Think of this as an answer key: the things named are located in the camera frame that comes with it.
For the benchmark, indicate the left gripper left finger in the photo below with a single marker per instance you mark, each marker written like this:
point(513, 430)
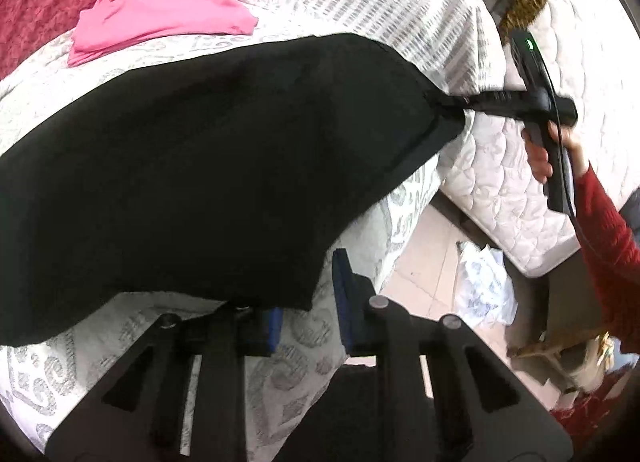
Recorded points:
point(176, 395)

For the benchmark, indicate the crumpled white plastic bag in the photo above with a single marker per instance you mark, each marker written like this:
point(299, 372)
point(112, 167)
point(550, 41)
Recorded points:
point(483, 294)

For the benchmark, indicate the cardboard box clutter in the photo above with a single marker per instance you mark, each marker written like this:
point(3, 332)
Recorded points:
point(558, 339)

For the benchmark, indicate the white grey patterned bedsheet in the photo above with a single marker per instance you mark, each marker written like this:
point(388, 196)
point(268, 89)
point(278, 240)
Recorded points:
point(453, 42)

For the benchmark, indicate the black pants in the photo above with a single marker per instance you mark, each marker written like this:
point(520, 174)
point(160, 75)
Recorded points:
point(225, 177)

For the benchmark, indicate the red sleeved right forearm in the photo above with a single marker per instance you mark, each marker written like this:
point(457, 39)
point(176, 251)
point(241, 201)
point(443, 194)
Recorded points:
point(612, 258)

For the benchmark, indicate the white quilted mattress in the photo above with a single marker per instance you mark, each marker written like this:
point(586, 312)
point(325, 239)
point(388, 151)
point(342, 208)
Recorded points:
point(509, 177)

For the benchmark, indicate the pink folded garment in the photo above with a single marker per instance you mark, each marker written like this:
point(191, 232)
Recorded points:
point(111, 25)

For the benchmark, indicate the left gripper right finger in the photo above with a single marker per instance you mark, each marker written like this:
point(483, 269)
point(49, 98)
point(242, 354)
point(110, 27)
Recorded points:
point(443, 394)

